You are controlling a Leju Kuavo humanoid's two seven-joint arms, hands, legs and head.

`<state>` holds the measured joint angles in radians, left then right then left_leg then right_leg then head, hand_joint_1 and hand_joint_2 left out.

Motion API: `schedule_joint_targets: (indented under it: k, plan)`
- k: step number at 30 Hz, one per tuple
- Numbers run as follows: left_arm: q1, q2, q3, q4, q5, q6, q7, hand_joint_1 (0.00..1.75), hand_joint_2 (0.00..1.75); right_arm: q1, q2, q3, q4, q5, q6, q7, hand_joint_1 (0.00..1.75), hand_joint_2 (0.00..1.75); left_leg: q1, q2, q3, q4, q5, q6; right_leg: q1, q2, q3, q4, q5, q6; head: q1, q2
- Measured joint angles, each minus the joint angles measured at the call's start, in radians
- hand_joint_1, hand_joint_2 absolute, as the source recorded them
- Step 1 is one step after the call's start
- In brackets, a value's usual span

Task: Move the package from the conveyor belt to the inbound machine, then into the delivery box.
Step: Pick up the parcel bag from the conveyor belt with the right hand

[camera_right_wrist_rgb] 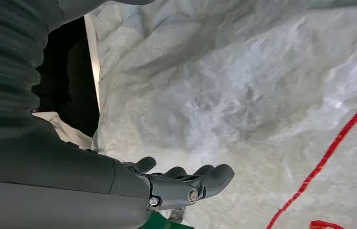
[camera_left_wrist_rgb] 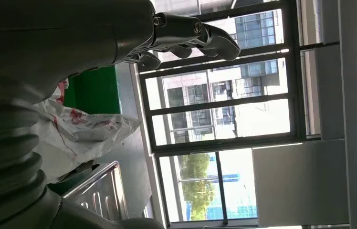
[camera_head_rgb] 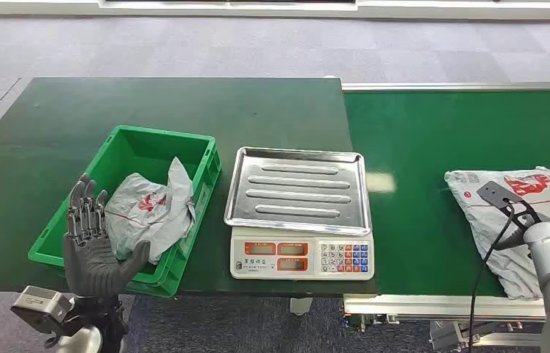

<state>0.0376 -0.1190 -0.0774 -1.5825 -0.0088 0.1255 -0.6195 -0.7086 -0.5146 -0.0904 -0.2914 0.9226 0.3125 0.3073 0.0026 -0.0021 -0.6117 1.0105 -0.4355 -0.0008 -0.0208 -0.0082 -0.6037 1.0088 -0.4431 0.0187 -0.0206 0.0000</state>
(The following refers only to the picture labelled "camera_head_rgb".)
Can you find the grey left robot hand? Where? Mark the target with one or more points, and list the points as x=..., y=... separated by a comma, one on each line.
x=91, y=265

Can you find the grey mailer package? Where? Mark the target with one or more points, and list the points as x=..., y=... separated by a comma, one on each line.
x=494, y=234
x=158, y=214

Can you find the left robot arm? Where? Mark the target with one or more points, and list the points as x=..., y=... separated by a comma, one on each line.
x=102, y=324

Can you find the crumpled grey mailer package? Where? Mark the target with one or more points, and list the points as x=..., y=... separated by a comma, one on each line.
x=158, y=214

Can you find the green conveyor belt machine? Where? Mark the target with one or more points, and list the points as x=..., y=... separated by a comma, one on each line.
x=411, y=195

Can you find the green plastic crate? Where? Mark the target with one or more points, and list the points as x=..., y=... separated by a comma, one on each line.
x=141, y=148

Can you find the white electronic scale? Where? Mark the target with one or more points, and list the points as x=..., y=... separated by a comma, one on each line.
x=299, y=258

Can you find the white table leg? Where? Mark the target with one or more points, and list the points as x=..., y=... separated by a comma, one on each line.
x=301, y=305

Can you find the steel scale tray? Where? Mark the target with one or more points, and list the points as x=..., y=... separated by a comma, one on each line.
x=299, y=187

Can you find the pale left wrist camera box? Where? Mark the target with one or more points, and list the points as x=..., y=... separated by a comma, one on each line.
x=38, y=304

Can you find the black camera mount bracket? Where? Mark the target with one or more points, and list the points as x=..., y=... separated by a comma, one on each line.
x=496, y=194

